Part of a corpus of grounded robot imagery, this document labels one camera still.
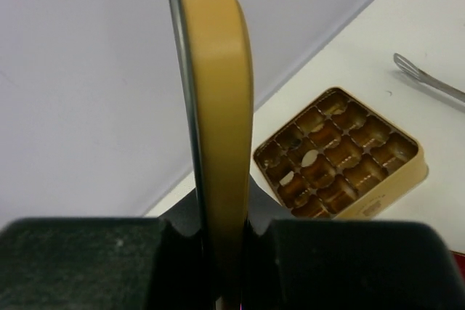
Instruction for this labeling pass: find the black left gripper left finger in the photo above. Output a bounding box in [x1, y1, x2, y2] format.
[1, 194, 203, 309]

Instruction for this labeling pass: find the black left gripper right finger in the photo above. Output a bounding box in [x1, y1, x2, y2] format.
[243, 183, 464, 309]

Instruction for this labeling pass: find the gold chocolate tin box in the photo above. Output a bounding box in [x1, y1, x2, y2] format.
[254, 87, 428, 219]

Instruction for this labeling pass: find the silver tin lid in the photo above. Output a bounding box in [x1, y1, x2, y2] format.
[169, 0, 254, 309]

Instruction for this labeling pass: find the white square chocolate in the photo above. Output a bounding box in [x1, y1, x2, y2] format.
[279, 171, 294, 187]

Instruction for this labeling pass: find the white oval chocolate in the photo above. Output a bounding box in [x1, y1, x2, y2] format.
[301, 150, 318, 167]

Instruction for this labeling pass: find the round red tray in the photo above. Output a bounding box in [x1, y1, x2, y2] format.
[450, 250, 465, 259]

